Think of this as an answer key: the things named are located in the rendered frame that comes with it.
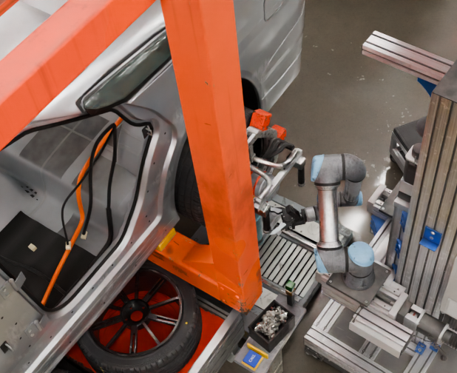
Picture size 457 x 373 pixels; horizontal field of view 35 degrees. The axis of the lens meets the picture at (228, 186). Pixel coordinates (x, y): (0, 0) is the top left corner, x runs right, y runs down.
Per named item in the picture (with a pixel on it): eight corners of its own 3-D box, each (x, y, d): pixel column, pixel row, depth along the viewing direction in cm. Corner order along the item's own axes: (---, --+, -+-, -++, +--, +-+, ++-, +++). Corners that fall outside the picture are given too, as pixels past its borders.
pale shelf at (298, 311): (279, 296, 386) (278, 293, 384) (306, 311, 379) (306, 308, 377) (234, 361, 367) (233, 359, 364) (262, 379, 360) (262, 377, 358)
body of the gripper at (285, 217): (284, 232, 369) (307, 226, 370) (283, 222, 362) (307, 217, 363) (280, 219, 374) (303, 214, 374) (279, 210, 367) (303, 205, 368)
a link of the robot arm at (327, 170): (349, 276, 327) (344, 155, 317) (315, 277, 328) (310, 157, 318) (346, 268, 339) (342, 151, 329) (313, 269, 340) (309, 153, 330)
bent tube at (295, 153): (268, 138, 378) (266, 125, 369) (299, 153, 370) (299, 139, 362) (248, 161, 370) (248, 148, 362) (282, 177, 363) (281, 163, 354)
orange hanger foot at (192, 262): (159, 234, 404) (149, 197, 376) (238, 277, 383) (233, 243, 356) (140, 256, 396) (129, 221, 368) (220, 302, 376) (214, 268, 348)
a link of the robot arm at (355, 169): (369, 147, 320) (360, 190, 365) (344, 149, 321) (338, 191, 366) (371, 172, 316) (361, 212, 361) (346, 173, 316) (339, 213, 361)
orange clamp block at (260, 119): (254, 124, 375) (259, 108, 371) (268, 130, 372) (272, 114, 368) (248, 126, 369) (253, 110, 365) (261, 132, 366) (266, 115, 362)
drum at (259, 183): (248, 172, 391) (246, 156, 380) (282, 189, 383) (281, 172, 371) (233, 191, 385) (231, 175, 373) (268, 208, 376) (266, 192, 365)
